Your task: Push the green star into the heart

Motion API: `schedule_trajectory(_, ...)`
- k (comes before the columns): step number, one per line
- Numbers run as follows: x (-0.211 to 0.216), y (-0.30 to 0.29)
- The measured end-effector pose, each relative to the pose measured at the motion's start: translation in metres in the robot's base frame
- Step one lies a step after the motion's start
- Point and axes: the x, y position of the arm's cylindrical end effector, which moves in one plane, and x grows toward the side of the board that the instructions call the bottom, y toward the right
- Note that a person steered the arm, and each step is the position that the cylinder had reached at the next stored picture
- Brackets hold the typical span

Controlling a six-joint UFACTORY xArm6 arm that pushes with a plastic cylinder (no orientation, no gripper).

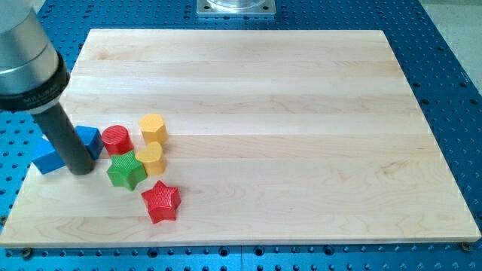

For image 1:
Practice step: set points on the green star block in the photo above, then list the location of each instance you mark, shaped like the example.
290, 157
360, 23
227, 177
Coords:
126, 171

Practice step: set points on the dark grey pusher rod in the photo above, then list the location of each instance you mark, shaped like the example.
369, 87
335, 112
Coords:
57, 127

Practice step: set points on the yellow heart block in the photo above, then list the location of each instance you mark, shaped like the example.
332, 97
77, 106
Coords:
152, 159

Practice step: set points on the red star block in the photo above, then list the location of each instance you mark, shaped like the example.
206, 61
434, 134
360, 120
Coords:
161, 202

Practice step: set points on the wooden board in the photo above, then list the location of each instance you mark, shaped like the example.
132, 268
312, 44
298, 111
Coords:
275, 137

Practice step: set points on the yellow hexagon block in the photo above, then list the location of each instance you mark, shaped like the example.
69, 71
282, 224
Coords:
153, 128

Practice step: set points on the red cylinder block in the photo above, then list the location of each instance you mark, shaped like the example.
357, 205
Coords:
116, 140

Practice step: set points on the blue cube block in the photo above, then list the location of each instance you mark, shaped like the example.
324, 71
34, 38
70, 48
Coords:
92, 140

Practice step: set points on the blue block left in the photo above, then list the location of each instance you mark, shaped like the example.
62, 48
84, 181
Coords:
45, 158

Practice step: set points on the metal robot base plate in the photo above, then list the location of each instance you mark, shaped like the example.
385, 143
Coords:
218, 7

